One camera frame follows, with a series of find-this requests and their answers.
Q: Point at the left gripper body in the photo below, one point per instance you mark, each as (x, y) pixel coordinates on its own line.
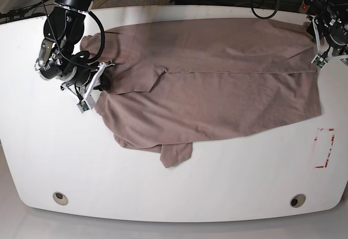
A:
(333, 31)

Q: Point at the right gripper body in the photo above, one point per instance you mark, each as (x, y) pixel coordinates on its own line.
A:
(79, 76)

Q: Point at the mauve brown T-shirt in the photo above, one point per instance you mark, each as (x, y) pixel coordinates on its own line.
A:
(175, 83)

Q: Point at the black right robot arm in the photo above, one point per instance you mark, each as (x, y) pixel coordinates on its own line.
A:
(63, 29)

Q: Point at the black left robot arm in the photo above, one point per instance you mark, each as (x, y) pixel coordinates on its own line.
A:
(323, 6)

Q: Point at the black tripod stand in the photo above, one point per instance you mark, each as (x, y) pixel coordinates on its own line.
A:
(21, 14)

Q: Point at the red tape rectangle marking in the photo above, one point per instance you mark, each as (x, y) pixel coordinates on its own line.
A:
(322, 148)

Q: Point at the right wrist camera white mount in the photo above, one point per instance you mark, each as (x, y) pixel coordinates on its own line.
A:
(83, 95)

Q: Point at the left table cable grommet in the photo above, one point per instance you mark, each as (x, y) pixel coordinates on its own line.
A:
(60, 198)

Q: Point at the table cable grommet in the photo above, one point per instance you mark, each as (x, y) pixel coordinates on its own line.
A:
(60, 198)
(298, 200)

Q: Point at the right table cable grommet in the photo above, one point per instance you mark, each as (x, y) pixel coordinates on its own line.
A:
(298, 200)

